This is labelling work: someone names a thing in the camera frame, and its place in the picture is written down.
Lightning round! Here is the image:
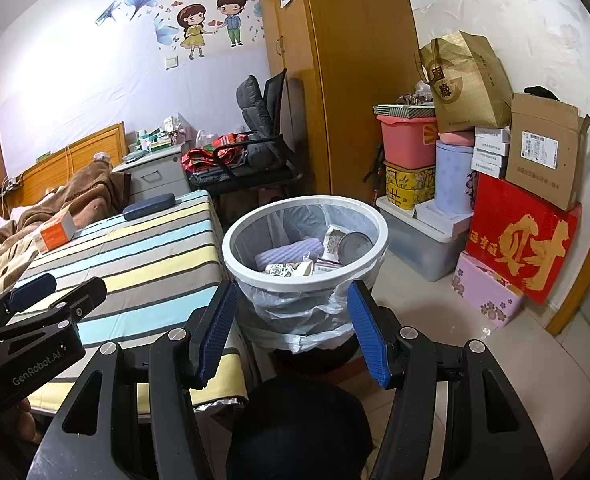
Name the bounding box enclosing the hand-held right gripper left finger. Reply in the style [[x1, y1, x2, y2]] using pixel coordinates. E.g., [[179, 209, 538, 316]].
[[38, 279, 239, 480]]

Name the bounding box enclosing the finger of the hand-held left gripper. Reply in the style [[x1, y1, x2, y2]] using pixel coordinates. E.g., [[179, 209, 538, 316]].
[[0, 274, 57, 333], [0, 276, 107, 346]]

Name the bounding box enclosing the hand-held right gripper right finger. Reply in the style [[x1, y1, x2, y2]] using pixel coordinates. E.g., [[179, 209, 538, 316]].
[[346, 280, 540, 480]]

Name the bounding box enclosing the clear plastic bin liner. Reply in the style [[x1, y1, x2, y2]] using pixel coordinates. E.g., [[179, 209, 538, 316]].
[[227, 202, 383, 356]]

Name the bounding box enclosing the white round trash bin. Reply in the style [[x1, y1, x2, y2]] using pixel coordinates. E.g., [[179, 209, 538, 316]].
[[222, 195, 390, 358]]

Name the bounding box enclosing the silver tin can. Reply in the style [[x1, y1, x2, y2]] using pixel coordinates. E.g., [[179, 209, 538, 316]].
[[337, 231, 374, 264]]

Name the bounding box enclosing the white bubble wrap piece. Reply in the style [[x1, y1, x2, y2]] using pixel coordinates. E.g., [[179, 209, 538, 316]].
[[254, 239, 324, 271]]

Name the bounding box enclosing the person's left hand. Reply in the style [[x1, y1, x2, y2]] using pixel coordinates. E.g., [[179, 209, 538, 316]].
[[0, 396, 37, 443]]

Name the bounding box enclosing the orange and white cardboard box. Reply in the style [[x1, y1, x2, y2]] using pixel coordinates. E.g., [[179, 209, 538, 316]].
[[32, 208, 77, 254]]

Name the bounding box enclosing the striped tablecloth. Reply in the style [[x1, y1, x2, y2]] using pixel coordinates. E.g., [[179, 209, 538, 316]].
[[0, 189, 256, 413]]

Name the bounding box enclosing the clear storage bin white lid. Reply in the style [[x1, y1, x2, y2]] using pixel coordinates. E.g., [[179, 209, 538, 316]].
[[375, 195, 468, 282]]

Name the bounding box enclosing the brown blanket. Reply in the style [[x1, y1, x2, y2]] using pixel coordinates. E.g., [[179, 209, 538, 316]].
[[0, 162, 132, 306]]

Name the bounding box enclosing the dark blue glasses case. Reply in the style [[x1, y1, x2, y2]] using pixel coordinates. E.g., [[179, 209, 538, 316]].
[[122, 192, 177, 221]]

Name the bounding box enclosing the pink floral box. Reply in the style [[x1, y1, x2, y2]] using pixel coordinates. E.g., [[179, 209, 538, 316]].
[[452, 251, 526, 329]]

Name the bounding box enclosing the white flat box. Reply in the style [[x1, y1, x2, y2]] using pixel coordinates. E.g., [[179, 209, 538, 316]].
[[414, 199, 476, 233]]

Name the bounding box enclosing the grey bedside drawer cabinet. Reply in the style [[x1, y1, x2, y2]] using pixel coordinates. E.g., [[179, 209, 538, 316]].
[[112, 144, 191, 201]]

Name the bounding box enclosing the wooden headboard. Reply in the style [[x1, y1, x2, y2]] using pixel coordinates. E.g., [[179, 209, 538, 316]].
[[2, 121, 127, 206]]

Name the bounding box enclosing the yellow patterned tin box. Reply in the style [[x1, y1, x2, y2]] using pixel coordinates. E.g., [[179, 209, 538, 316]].
[[384, 161, 437, 211]]

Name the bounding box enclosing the pale blue cylinder tin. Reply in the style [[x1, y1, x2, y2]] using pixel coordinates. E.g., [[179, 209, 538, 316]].
[[434, 139, 476, 215]]

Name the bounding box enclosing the red gift box gold print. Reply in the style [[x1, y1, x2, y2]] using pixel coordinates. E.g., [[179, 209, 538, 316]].
[[465, 172, 583, 306]]

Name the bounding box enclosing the pile of small boxes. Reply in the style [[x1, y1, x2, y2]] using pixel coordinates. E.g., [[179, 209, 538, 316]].
[[135, 115, 191, 155]]

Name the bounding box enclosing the red plaid clothing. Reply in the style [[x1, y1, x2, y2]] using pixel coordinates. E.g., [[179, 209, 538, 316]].
[[181, 132, 248, 173]]

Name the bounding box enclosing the pink plastic storage box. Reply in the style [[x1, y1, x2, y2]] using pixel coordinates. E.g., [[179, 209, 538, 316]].
[[376, 114, 438, 171]]

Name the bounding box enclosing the small white box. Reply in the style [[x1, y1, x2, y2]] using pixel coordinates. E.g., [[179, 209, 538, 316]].
[[475, 126, 512, 142], [471, 155, 506, 179], [472, 140, 510, 158]]

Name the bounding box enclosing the pink plastic lid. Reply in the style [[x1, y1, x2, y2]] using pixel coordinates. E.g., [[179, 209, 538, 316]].
[[437, 130, 476, 148]]

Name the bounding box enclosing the striped flat gift box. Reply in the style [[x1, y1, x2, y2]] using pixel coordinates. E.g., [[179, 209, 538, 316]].
[[373, 102, 436, 118]]

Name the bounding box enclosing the grey folding seat cushion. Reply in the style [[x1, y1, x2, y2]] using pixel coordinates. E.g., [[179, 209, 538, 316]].
[[236, 75, 283, 166]]

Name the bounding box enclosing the brown cardboard box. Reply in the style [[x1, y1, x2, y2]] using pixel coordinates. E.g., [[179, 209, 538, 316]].
[[505, 92, 590, 212]]

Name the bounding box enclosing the tall wooden wardrobe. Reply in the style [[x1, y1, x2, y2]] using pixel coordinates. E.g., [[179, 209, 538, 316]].
[[254, 0, 421, 206]]

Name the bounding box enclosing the black office chair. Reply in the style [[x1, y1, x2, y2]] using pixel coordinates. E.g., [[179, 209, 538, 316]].
[[210, 69, 306, 196]]

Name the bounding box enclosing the gold paper gift bag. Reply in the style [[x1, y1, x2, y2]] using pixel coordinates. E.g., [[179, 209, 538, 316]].
[[415, 31, 513, 133]]

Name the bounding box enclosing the cartoon couple wall sticker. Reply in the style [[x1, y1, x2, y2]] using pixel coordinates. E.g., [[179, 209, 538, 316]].
[[176, 0, 248, 59]]

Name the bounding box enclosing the blue flower wall sticker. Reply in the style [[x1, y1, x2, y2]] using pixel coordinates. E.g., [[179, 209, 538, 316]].
[[94, 0, 166, 26]]

